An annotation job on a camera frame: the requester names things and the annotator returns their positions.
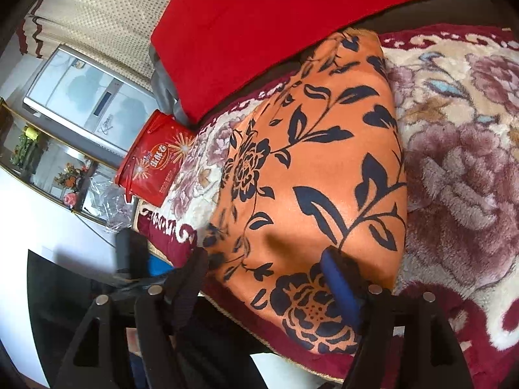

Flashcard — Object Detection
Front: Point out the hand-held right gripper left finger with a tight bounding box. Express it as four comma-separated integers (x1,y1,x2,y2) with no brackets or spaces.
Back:
53,247,209,389

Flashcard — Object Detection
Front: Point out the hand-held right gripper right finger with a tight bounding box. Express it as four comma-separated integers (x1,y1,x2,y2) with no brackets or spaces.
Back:
320,249,475,389

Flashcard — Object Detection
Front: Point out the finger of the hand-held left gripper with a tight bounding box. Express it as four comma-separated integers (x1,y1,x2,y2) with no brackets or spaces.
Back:
115,227,177,282

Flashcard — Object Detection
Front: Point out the orange floral garment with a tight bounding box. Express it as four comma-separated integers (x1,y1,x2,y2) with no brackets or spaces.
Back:
202,28,408,355

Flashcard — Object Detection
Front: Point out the clear plastic bag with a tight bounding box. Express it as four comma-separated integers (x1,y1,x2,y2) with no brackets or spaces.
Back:
83,176,136,233

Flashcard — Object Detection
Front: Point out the orange flower arrangement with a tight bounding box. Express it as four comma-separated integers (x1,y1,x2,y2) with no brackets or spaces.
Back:
54,162,92,193

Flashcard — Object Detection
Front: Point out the glass display cabinet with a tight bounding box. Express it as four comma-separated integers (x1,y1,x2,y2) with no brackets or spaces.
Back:
0,97,139,228

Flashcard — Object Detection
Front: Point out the green yellow figurine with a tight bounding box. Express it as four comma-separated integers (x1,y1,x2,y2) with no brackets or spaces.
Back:
10,125,43,167

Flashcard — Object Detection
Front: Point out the white standing air conditioner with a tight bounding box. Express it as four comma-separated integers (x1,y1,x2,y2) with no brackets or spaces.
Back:
22,44,157,157

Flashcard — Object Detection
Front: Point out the grey cloth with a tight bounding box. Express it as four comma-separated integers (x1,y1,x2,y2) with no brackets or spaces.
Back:
148,42,191,126

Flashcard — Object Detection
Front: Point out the maroon floral plush blanket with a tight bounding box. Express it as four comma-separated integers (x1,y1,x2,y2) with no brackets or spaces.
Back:
136,24,519,383

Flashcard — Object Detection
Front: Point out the cream dotted curtain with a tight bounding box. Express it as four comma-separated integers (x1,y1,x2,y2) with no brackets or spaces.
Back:
18,0,191,98

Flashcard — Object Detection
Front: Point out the red blanket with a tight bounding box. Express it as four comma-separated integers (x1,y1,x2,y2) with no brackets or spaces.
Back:
150,0,477,124

